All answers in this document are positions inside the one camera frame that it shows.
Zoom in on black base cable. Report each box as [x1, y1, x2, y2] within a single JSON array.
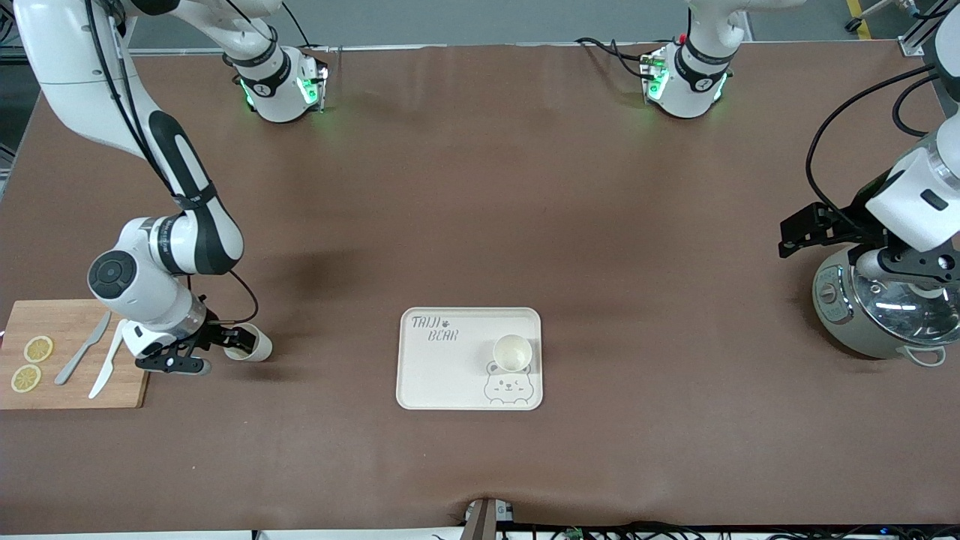
[[574, 36, 665, 82], [281, 0, 342, 55]]

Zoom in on grey green cooking pot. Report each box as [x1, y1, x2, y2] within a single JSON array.
[[812, 244, 960, 368]]

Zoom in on beige bear print tray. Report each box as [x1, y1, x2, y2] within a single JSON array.
[[396, 307, 543, 411]]

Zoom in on wooden cutting board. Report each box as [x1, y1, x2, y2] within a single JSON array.
[[0, 298, 151, 410]]

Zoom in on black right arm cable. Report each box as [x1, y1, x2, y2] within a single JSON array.
[[84, 0, 260, 328]]

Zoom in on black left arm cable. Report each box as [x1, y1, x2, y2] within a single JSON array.
[[805, 64, 960, 230]]

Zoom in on brown table cover sheet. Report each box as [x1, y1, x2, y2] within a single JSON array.
[[0, 41, 960, 535]]

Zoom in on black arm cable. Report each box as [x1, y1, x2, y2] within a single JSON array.
[[84, 0, 260, 328], [805, 64, 960, 230]]

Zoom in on black left base cable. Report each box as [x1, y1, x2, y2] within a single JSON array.
[[574, 36, 665, 82]]

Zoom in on grey plastic knife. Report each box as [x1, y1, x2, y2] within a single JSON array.
[[55, 311, 112, 386]]

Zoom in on glass pot lid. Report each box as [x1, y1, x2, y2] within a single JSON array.
[[851, 259, 960, 347]]

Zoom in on aluminium frame profile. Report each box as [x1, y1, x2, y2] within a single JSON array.
[[898, 0, 947, 58]]

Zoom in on white IKEA cup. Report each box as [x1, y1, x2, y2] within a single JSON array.
[[493, 334, 533, 373], [223, 324, 273, 362]]

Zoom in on white plastic knife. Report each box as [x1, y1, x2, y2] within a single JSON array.
[[88, 328, 125, 400]]

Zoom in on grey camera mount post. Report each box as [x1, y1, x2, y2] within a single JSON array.
[[461, 496, 518, 540]]

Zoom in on black right base cable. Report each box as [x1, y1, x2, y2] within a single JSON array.
[[281, 0, 342, 55]]

